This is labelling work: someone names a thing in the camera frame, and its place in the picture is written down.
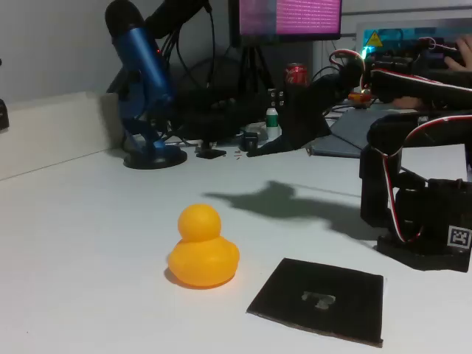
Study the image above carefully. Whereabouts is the yellow rubber duck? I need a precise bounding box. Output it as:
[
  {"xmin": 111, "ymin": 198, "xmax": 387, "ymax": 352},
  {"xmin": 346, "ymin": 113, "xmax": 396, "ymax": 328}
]
[{"xmin": 167, "ymin": 203, "xmax": 240, "ymax": 288}]

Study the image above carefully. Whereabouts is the black monitor stand base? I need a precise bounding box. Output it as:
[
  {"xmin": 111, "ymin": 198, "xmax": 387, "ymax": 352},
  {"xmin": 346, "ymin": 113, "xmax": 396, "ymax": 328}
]
[{"xmin": 195, "ymin": 139, "xmax": 228, "ymax": 160}]

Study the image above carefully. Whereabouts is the black cardboard square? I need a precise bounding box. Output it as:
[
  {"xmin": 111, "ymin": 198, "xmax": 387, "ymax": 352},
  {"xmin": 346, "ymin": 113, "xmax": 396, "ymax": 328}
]
[{"xmin": 246, "ymin": 257, "xmax": 385, "ymax": 348}]

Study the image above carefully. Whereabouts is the person's hand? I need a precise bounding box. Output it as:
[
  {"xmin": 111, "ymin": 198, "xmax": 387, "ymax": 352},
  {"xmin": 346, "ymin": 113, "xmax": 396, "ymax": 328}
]
[{"xmin": 444, "ymin": 36, "xmax": 472, "ymax": 71}]

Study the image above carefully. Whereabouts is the white spray bottle green label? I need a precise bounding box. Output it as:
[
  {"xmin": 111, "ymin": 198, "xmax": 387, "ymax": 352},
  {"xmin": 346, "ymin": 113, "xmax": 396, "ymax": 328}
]
[{"xmin": 265, "ymin": 106, "xmax": 282, "ymax": 141}]

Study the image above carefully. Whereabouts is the small black cube device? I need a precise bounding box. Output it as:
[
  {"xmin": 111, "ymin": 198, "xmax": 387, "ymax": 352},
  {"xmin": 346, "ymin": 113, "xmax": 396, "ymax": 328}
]
[{"xmin": 240, "ymin": 131, "xmax": 259, "ymax": 151}]

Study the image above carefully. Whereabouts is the red soda can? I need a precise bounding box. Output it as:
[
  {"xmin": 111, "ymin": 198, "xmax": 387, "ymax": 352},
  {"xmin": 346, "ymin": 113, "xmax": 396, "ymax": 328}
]
[{"xmin": 285, "ymin": 62, "xmax": 309, "ymax": 88}]

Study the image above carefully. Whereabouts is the black tripod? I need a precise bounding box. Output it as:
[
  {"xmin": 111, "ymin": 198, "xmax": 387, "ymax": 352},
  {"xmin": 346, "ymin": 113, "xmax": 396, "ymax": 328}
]
[{"xmin": 235, "ymin": 44, "xmax": 276, "ymax": 108}]

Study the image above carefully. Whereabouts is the grey laptop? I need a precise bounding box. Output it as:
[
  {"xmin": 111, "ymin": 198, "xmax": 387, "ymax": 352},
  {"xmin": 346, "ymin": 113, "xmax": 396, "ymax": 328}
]
[{"xmin": 311, "ymin": 108, "xmax": 374, "ymax": 159}]

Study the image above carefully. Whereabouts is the small orange yellow object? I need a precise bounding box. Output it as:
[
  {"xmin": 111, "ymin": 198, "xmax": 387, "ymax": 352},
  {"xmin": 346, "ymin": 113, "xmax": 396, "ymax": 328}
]
[{"xmin": 348, "ymin": 91, "xmax": 372, "ymax": 110}]

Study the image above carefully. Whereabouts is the black bulky device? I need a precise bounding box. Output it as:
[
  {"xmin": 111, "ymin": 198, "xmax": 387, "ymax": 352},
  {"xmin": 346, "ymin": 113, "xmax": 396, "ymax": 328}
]
[{"xmin": 173, "ymin": 88, "xmax": 267, "ymax": 143}]

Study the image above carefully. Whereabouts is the computer monitor with pink text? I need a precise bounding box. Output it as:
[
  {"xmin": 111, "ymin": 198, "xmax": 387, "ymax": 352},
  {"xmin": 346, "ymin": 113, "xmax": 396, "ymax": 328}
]
[{"xmin": 228, "ymin": 0, "xmax": 343, "ymax": 47}]

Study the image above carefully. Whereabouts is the computer case with lit window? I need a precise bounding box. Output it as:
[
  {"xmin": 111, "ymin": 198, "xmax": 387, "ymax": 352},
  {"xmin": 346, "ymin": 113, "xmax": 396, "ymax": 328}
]
[{"xmin": 355, "ymin": 18, "xmax": 472, "ymax": 63}]

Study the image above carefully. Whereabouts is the blue desktop microphone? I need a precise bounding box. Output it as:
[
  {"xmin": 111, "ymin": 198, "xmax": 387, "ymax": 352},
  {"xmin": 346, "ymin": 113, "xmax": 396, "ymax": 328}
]
[{"xmin": 105, "ymin": 0, "xmax": 188, "ymax": 170}]

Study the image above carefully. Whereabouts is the black white fiducial tag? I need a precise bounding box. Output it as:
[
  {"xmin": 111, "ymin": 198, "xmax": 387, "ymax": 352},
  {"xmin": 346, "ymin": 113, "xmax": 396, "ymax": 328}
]
[{"xmin": 448, "ymin": 225, "xmax": 472, "ymax": 249}]

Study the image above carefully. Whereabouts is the white cardboard box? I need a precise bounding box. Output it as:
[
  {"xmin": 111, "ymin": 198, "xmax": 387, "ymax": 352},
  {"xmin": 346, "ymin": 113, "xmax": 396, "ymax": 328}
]
[{"xmin": 0, "ymin": 91, "xmax": 125, "ymax": 181}]

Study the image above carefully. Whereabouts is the red white servo cable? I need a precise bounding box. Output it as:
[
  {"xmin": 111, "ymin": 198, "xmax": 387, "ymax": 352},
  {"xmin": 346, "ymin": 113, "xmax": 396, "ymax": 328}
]
[
  {"xmin": 383, "ymin": 114, "xmax": 472, "ymax": 244},
  {"xmin": 329, "ymin": 49, "xmax": 367, "ymax": 74}
]

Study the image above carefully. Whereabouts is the black hanging cable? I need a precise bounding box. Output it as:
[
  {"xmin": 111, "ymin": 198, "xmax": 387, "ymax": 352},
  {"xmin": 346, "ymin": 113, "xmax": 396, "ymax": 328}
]
[{"xmin": 204, "ymin": 1, "xmax": 218, "ymax": 89}]

